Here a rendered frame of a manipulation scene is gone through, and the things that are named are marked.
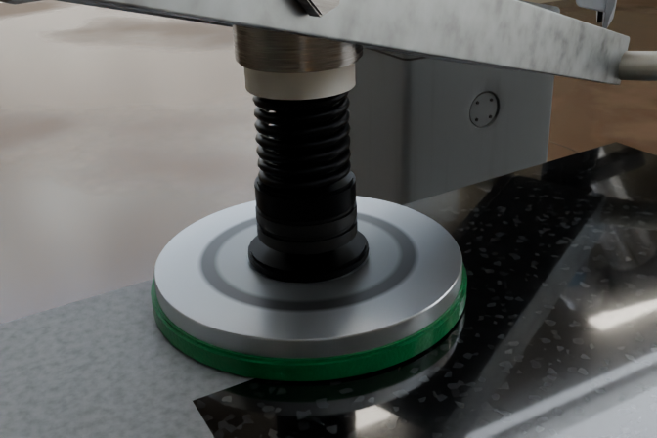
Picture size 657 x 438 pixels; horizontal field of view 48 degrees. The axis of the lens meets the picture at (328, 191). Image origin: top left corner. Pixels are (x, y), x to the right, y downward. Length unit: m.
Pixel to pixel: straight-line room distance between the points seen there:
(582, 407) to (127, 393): 0.25
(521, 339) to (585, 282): 0.09
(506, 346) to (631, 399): 0.08
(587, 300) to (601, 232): 0.11
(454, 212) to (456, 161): 0.93
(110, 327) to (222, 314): 0.09
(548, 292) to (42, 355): 0.34
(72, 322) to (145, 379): 0.09
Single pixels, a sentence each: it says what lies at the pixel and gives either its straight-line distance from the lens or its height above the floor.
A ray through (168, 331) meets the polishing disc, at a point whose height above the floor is 0.85.
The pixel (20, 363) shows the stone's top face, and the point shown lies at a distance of 0.50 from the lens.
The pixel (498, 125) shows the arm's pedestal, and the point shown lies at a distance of 1.62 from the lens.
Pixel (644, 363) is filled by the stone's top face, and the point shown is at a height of 0.85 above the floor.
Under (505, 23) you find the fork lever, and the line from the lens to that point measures 0.57.
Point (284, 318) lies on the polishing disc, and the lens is 0.45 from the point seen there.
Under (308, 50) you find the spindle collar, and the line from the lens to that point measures 0.43.
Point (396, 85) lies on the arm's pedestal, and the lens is 1.48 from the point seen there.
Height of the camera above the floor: 1.11
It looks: 23 degrees down
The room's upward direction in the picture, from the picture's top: 2 degrees counter-clockwise
